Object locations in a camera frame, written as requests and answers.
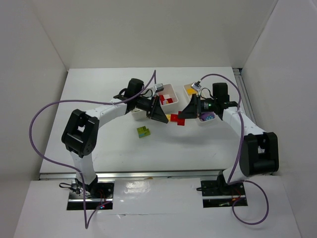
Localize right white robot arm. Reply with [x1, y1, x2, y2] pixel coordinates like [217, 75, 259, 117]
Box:
[179, 83, 279, 186]

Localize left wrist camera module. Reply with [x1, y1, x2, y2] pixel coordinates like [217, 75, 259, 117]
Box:
[153, 83, 164, 93]

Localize aluminium rail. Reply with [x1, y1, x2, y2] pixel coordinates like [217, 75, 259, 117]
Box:
[39, 170, 220, 180]

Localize narrow white divided tray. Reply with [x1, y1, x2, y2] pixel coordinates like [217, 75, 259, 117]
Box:
[183, 84, 216, 126]

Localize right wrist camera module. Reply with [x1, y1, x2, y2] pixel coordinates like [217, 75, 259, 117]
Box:
[191, 81, 201, 92]

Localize purple cable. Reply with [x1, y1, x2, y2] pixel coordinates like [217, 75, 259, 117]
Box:
[29, 69, 157, 229]
[198, 73, 270, 225]

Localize purple flower lego piece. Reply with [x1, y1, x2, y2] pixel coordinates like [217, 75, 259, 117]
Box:
[200, 112, 215, 121]

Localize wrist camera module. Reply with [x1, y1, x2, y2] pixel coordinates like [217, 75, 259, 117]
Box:
[191, 81, 201, 92]
[153, 83, 164, 93]

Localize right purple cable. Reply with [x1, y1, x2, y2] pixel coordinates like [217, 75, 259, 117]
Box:
[198, 73, 270, 225]

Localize red lego cluster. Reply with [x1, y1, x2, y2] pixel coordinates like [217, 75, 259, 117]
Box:
[169, 111, 185, 126]

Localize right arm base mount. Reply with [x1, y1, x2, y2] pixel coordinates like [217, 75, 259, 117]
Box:
[196, 180, 248, 208]

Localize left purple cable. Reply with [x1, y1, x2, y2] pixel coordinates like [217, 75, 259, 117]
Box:
[29, 69, 157, 229]

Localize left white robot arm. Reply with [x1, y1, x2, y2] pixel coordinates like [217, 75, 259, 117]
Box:
[61, 78, 168, 194]

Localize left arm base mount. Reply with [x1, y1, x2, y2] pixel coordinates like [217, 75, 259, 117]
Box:
[59, 181, 114, 211]

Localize wide white divided tray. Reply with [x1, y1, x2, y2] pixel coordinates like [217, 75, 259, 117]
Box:
[130, 83, 179, 121]

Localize yellow lego brick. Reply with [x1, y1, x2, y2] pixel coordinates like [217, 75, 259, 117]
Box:
[186, 88, 197, 96]

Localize small red lego brick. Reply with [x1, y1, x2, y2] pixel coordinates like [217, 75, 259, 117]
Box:
[159, 95, 173, 105]

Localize green and teal lego stack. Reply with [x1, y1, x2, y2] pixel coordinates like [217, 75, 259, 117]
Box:
[137, 126, 151, 138]

